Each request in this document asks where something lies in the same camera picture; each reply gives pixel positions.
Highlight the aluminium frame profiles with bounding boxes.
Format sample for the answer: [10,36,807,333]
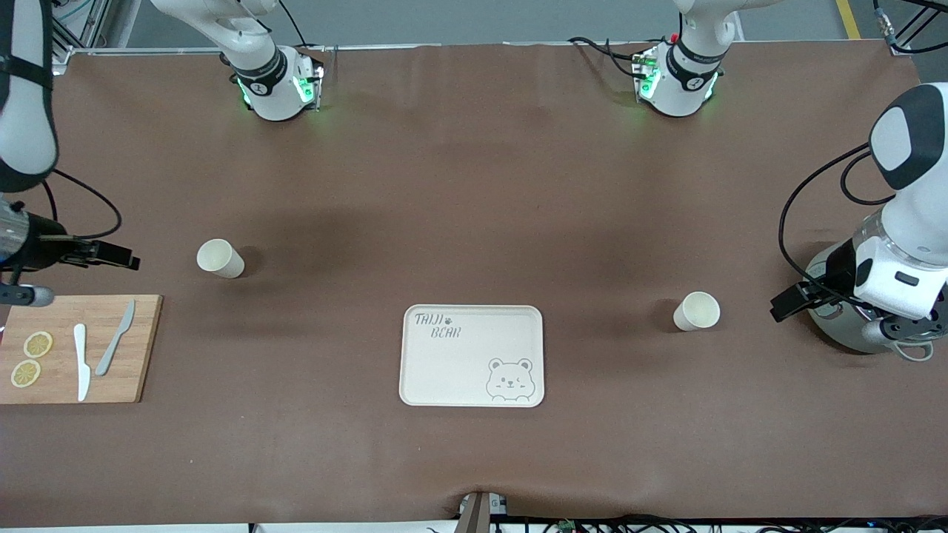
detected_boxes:
[50,0,112,66]

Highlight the black left arm base cables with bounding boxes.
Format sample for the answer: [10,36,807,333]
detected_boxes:
[567,36,652,81]

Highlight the white plastic knife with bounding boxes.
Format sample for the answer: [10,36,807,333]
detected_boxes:
[73,324,91,402]

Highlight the black right arm base cable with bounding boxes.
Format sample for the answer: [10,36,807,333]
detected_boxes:
[278,0,327,53]

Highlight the grey-green electric pot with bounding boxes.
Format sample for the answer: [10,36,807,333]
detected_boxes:
[804,244,948,362]

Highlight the wooden cutting board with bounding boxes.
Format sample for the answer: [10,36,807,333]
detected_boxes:
[0,295,164,405]

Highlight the grey plastic knife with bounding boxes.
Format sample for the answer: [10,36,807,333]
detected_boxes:
[95,299,137,377]

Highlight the aluminium frame profile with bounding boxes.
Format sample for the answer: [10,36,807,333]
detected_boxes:
[874,0,948,56]

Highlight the white IKEA cup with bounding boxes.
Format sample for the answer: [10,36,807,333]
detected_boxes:
[672,291,721,332]
[196,238,246,280]

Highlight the cream tray with bear print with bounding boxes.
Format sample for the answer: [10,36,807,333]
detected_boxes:
[398,304,545,408]

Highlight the brown table cover sheet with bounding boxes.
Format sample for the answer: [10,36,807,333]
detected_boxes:
[0,41,948,528]

